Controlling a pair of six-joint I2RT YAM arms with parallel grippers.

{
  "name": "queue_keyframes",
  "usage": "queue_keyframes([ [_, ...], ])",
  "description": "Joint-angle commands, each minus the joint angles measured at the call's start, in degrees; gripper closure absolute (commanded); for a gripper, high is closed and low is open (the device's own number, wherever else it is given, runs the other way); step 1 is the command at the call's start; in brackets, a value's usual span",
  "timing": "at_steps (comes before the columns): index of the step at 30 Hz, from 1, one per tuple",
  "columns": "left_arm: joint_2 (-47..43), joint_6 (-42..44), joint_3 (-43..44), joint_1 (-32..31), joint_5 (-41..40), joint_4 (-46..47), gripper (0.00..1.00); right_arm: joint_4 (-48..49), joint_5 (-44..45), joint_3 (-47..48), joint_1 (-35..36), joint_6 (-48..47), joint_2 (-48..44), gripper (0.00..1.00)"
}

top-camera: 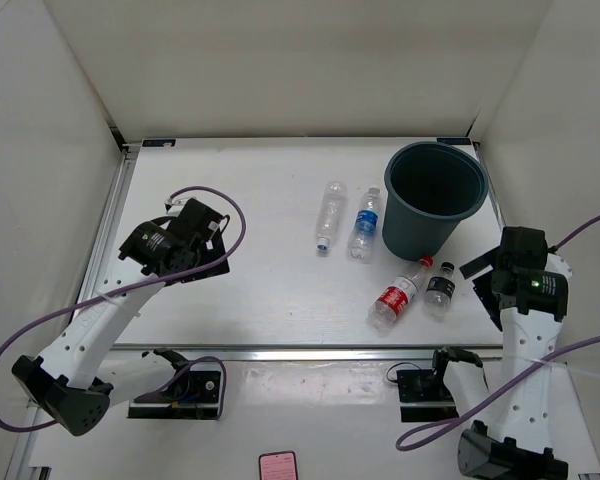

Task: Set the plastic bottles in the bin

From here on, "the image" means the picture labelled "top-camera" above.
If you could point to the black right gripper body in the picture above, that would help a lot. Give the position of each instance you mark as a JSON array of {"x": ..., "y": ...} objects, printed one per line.
[{"x": 499, "y": 264}]

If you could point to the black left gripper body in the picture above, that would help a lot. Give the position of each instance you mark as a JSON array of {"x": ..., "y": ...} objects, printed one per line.
[{"x": 199, "y": 253}]

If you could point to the clear bottle black label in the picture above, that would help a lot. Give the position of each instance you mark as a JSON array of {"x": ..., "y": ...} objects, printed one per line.
[{"x": 439, "y": 291}]

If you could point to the clear bottle red label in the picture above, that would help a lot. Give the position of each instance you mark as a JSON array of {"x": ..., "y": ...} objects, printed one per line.
[{"x": 395, "y": 299}]

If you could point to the clear bottle blue cap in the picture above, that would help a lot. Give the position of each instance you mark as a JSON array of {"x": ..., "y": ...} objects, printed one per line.
[{"x": 331, "y": 211}]

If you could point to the clear bottle blue label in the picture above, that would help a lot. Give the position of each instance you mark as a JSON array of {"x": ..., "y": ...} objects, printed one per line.
[{"x": 362, "y": 237}]

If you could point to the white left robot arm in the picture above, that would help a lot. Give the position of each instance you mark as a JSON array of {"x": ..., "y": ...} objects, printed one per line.
[{"x": 68, "y": 380}]

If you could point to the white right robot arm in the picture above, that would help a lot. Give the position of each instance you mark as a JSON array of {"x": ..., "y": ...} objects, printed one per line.
[{"x": 506, "y": 431}]

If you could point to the dark green plastic bin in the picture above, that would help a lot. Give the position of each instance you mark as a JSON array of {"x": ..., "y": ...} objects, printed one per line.
[{"x": 431, "y": 188}]

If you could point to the blue left corner label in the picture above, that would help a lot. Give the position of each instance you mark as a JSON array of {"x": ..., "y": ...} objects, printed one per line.
[{"x": 158, "y": 143}]

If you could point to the blue corner label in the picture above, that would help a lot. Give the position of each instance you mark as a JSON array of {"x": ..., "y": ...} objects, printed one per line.
[
  {"x": 454, "y": 141},
  {"x": 158, "y": 143}
]

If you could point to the blue right corner label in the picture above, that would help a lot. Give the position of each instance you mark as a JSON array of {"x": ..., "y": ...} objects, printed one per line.
[{"x": 454, "y": 141}]

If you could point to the pink smartphone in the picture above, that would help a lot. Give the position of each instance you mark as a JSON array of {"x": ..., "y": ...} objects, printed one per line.
[{"x": 278, "y": 466}]

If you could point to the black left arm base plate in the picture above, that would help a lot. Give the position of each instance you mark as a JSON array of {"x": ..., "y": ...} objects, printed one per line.
[{"x": 198, "y": 394}]

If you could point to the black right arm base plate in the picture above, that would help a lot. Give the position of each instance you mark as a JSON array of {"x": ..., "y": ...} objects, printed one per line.
[{"x": 422, "y": 396}]

